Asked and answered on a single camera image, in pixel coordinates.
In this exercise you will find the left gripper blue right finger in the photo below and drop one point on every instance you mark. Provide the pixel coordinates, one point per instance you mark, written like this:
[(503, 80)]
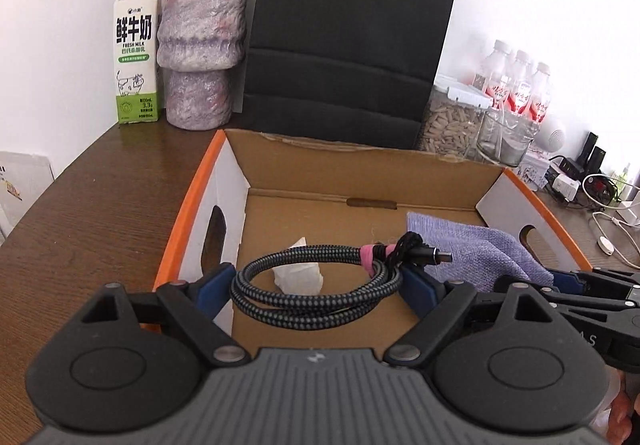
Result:
[(420, 291)]

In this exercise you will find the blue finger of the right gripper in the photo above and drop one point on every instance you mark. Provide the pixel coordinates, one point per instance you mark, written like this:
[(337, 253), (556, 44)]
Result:
[(567, 282)]

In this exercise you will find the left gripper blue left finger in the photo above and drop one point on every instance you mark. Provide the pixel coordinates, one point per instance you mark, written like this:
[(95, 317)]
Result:
[(211, 292)]

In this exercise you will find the purple fabric pouch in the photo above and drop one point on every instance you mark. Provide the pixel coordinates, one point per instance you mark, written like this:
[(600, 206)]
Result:
[(480, 255)]

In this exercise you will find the white tissue ball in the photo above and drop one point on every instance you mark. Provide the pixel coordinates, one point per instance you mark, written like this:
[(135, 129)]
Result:
[(299, 278)]

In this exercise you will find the person right hand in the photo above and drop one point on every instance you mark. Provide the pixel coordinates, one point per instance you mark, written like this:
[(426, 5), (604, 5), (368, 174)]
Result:
[(622, 408)]

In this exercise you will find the white power adapter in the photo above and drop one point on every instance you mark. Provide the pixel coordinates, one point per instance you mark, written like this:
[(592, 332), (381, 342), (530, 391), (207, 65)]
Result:
[(563, 185)]

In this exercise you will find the red cardboard box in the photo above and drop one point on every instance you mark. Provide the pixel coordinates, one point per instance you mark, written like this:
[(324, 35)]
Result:
[(275, 190)]

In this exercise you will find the white floral tin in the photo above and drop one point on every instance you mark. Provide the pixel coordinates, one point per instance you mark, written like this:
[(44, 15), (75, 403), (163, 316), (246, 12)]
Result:
[(532, 170)]

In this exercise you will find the white round speaker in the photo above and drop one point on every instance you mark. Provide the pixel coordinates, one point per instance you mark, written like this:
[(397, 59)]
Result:
[(549, 139)]

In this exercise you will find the clear glass cup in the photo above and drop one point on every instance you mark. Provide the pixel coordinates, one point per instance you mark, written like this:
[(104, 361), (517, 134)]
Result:
[(504, 137)]

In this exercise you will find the clear seed container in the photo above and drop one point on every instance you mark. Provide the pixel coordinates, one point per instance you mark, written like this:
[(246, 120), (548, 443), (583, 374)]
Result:
[(452, 118)]

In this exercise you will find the water bottle right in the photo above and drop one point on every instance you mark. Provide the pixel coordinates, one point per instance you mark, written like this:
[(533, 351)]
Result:
[(539, 94)]

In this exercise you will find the water bottle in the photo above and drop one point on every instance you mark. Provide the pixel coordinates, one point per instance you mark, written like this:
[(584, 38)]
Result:
[(539, 94), (518, 86), (491, 77)]

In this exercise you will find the water bottle middle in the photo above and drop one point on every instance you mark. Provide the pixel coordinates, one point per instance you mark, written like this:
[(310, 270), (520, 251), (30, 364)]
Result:
[(518, 86)]

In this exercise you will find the water bottle left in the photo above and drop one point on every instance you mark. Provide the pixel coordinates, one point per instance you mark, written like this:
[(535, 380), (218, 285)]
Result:
[(491, 77)]

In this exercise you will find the purple ceramic vase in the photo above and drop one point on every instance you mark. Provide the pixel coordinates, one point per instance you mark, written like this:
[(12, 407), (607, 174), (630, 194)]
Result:
[(199, 43)]

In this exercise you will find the black paper bag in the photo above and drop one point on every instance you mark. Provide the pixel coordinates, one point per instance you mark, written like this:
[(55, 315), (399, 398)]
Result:
[(357, 71)]

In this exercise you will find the white green milk carton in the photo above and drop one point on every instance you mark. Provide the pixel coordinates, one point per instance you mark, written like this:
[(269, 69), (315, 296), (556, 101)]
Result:
[(136, 75)]

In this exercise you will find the white leaflet by wall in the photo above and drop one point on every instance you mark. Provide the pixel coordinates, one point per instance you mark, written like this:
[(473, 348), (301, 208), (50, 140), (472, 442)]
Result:
[(24, 177)]

